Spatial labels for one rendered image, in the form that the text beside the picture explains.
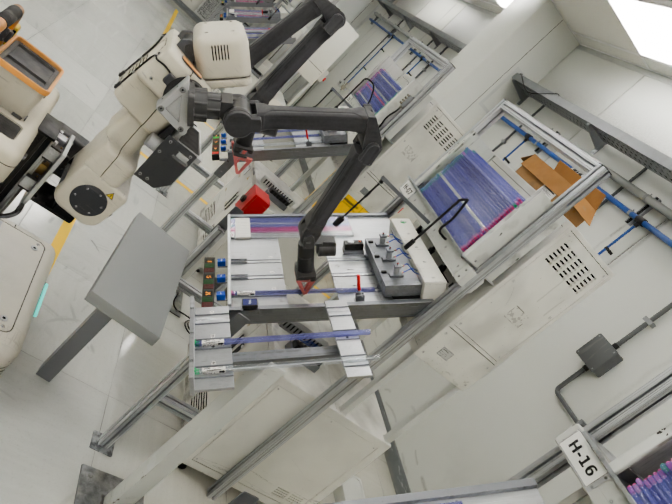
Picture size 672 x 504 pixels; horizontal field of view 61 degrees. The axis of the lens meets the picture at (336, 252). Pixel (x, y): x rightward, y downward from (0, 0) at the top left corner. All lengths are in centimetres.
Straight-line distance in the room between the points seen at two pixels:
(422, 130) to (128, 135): 195
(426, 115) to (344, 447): 184
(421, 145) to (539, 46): 230
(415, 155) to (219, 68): 190
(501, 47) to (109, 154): 404
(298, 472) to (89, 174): 144
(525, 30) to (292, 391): 396
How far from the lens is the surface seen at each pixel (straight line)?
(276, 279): 208
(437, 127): 336
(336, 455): 246
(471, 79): 524
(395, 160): 335
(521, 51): 537
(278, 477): 252
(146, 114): 174
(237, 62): 167
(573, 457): 147
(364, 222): 252
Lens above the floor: 157
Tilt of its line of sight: 15 degrees down
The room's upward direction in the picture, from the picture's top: 48 degrees clockwise
